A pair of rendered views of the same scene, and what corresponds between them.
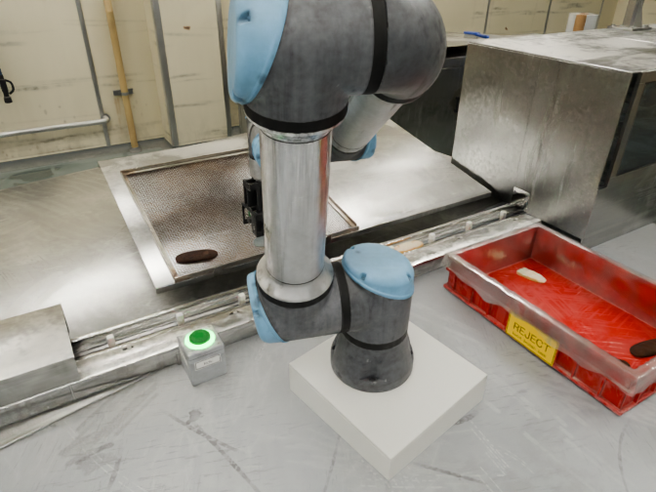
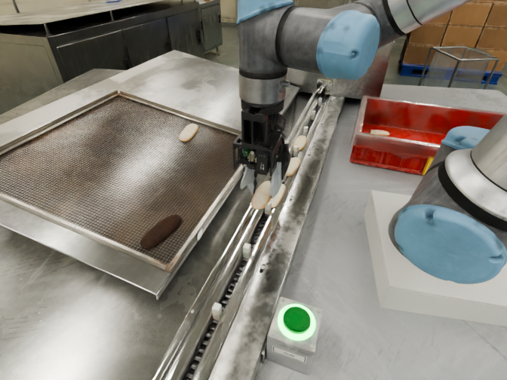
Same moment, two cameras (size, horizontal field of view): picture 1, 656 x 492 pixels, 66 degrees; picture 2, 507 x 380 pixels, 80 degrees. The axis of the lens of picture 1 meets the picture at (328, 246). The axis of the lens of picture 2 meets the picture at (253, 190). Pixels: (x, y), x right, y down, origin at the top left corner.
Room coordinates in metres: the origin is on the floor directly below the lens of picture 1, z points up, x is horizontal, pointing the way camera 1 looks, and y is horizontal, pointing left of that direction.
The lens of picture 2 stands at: (0.59, 0.44, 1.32)
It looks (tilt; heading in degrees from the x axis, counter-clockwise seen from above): 37 degrees down; 321
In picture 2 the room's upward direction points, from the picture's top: straight up
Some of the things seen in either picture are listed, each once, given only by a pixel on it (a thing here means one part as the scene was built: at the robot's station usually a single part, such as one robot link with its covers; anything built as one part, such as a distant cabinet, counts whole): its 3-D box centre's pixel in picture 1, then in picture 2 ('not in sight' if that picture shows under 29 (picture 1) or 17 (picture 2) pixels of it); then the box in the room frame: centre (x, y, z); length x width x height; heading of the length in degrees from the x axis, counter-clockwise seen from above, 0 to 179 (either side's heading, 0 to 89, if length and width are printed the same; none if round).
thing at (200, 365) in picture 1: (202, 360); (291, 339); (0.74, 0.24, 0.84); 0.08 x 0.08 x 0.11; 32
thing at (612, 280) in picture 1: (570, 300); (434, 136); (0.90, -0.54, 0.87); 0.49 x 0.34 x 0.10; 31
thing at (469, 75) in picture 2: not in sight; (447, 91); (1.55, -2.44, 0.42); 0.40 x 0.31 x 0.67; 146
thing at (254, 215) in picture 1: (266, 203); (260, 134); (0.96, 0.13, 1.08); 0.09 x 0.08 x 0.12; 122
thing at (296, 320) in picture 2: (199, 338); (296, 320); (0.74, 0.24, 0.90); 0.04 x 0.04 x 0.02
